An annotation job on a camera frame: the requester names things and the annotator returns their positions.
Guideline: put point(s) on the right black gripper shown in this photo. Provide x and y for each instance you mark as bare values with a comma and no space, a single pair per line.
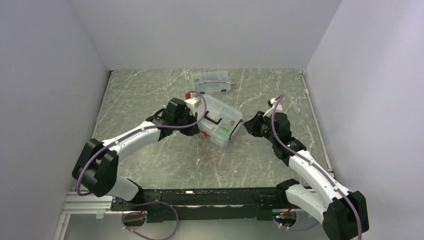
253,124

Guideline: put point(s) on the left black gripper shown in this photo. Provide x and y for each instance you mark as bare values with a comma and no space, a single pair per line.
191,131

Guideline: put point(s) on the small green box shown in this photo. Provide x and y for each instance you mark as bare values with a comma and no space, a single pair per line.
225,130

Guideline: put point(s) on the clear first aid box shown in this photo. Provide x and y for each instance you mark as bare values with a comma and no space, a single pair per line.
220,124

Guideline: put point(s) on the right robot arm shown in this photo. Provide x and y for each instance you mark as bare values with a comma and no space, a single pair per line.
342,213

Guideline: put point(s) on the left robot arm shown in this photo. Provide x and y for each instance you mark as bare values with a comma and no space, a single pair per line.
97,166

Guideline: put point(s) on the clear screw box blue latches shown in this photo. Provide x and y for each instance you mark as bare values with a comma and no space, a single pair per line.
211,82

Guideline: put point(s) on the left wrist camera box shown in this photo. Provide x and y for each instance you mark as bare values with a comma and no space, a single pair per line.
193,103

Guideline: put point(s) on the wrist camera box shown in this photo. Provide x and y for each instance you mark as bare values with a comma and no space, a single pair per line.
273,107
193,103

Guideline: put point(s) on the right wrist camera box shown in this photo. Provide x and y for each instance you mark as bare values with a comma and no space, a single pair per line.
273,107

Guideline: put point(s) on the black base frame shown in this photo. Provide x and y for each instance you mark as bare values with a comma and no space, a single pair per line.
260,203

